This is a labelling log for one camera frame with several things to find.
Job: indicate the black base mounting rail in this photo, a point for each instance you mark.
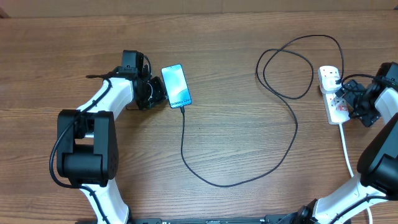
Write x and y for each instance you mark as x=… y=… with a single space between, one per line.
x=268 y=219

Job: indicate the brown cardboard backdrop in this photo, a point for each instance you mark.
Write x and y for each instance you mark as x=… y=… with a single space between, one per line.
x=77 y=8

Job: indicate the white charger plug adapter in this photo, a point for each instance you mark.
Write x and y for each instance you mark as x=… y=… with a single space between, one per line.
x=329 y=85

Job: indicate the white power strip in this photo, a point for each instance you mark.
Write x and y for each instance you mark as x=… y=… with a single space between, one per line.
x=337 y=112

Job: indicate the Samsung Galaxy smartphone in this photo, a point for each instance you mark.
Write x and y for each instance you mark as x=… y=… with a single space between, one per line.
x=176 y=86

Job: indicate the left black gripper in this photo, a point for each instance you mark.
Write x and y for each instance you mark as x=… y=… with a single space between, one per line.
x=160 y=96

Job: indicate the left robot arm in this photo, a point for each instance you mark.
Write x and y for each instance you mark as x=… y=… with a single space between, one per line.
x=85 y=155

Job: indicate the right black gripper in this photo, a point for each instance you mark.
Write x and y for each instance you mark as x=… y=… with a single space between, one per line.
x=369 y=117

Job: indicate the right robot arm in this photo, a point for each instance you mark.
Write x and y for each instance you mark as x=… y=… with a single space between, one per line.
x=376 y=177

